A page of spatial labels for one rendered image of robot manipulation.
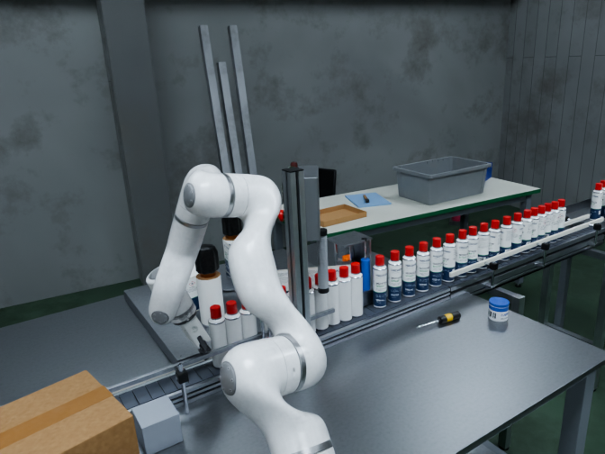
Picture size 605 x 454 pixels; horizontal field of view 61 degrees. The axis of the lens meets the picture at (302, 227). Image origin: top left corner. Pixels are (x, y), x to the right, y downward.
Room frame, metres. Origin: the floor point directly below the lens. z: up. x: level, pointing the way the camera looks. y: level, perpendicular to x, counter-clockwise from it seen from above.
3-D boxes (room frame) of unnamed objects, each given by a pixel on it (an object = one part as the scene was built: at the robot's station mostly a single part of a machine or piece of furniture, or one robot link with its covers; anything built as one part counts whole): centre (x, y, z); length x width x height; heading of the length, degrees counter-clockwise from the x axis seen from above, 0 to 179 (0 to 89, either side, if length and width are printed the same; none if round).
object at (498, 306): (1.71, -0.72, 0.86); 0.07 x 0.07 x 0.07
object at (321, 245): (1.50, -0.06, 1.18); 0.04 x 0.04 x 0.21
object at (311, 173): (1.48, 0.00, 1.38); 0.17 x 0.10 x 0.19; 177
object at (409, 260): (1.83, -0.41, 0.98); 0.05 x 0.05 x 0.20
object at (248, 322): (1.46, 0.19, 0.98); 0.05 x 0.05 x 0.20
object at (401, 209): (3.56, -0.75, 0.40); 1.90 x 0.75 x 0.80; 116
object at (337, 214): (3.16, -0.21, 0.82); 0.34 x 0.24 x 0.04; 122
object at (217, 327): (1.40, 0.28, 0.98); 0.05 x 0.05 x 0.20
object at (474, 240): (2.03, -0.72, 0.98); 0.05 x 0.05 x 0.20
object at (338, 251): (1.80, -0.18, 1.01); 0.14 x 0.13 x 0.26; 122
